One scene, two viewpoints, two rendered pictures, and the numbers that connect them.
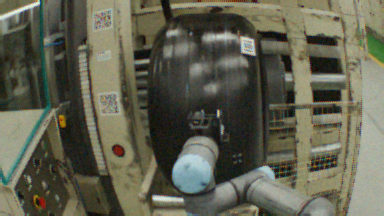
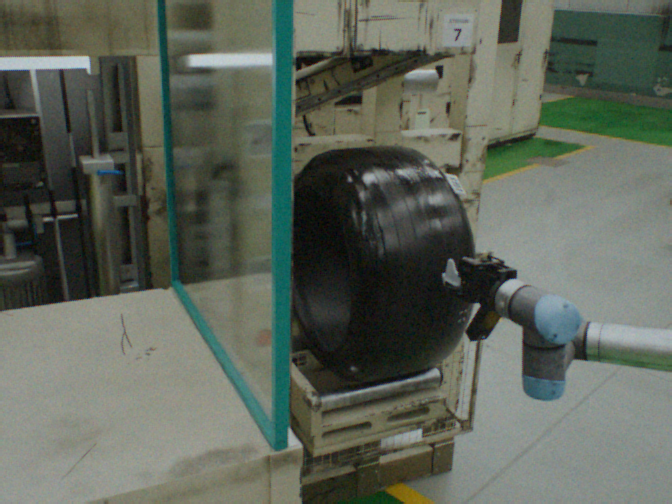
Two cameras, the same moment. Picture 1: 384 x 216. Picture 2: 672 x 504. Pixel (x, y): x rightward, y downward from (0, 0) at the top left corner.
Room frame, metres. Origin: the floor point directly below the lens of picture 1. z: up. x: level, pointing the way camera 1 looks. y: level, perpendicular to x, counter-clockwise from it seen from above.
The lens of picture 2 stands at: (0.42, 0.99, 1.82)
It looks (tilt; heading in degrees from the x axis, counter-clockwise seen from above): 21 degrees down; 323
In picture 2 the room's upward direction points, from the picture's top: 2 degrees clockwise
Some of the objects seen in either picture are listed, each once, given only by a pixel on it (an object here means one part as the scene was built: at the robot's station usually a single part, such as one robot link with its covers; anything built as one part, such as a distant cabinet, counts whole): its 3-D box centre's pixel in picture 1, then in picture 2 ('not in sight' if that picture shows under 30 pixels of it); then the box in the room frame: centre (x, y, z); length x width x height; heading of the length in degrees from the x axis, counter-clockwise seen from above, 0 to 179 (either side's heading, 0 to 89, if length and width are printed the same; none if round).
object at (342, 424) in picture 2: (204, 214); (374, 412); (1.55, 0.00, 0.84); 0.36 x 0.09 x 0.06; 79
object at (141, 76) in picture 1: (155, 91); not in sight; (2.10, 0.12, 1.05); 0.20 x 0.15 x 0.30; 79
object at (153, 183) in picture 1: (155, 180); (284, 375); (1.72, 0.15, 0.90); 0.40 x 0.03 x 0.10; 169
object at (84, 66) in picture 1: (91, 109); not in sight; (1.70, 0.32, 1.19); 0.05 x 0.04 x 0.48; 169
